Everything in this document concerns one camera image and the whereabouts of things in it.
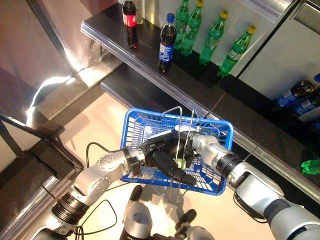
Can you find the Coca-Cola bottle red label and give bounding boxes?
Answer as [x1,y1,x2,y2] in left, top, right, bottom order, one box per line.
[122,0,140,50]

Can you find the low black shelf base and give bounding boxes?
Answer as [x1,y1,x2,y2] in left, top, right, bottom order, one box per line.
[99,62,320,218]

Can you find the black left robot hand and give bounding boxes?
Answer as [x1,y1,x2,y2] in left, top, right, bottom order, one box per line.
[138,131,198,186]

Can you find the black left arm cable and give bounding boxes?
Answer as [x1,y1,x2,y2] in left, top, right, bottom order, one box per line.
[85,141,125,167]

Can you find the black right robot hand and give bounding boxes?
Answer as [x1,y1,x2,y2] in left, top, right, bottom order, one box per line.
[174,124,201,169]

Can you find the silver right robot leg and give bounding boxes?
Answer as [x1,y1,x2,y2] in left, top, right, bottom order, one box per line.
[174,208,215,240]

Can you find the blue plastic shopping basket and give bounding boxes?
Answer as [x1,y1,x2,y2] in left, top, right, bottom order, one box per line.
[119,106,235,203]

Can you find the black shelf board clear rail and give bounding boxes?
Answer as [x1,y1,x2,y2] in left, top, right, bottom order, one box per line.
[207,74,320,198]
[80,0,227,117]
[258,0,302,21]

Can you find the dark Pepsi bottle blue cap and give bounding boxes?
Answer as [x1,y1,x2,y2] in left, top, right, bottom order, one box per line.
[274,73,320,109]
[157,12,178,74]
[291,92,320,118]

